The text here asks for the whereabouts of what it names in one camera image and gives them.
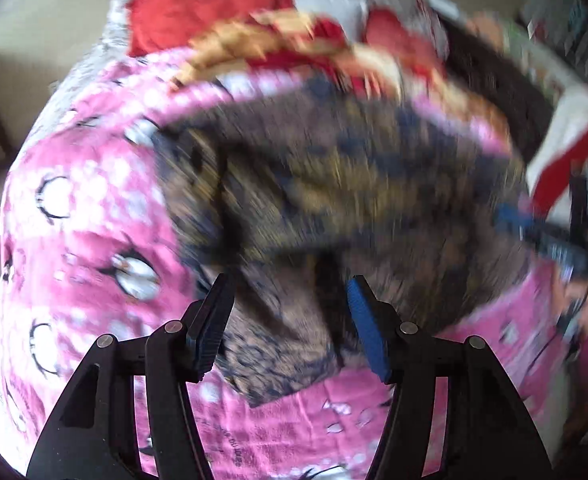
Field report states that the red and yellow cloth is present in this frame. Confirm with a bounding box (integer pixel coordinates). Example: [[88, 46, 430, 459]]
[[24, 0, 450, 136]]

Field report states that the dark patterned cloth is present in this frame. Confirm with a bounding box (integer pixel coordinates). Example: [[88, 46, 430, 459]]
[[151, 77, 540, 408]]

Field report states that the person's right hand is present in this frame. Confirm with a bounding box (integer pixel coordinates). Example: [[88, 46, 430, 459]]
[[554, 272, 588, 333]]

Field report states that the orange and red floral blanket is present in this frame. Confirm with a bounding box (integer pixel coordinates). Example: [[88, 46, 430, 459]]
[[171, 7, 512, 151]]

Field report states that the black garment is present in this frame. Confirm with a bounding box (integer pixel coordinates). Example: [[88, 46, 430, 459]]
[[434, 0, 565, 161]]

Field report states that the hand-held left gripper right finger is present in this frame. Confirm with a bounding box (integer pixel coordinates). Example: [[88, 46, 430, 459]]
[[345, 275, 555, 480]]

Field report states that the pink penguin print blanket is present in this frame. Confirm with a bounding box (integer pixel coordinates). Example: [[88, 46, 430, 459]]
[[0, 50, 588, 480]]

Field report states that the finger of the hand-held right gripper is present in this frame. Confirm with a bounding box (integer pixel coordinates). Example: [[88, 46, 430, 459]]
[[494, 202, 550, 252]]

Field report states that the red ruffled pillow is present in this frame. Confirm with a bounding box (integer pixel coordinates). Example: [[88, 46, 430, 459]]
[[129, 0, 295, 58], [366, 7, 445, 78]]

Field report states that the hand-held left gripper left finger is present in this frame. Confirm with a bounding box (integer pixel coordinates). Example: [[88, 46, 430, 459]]
[[26, 272, 237, 480]]

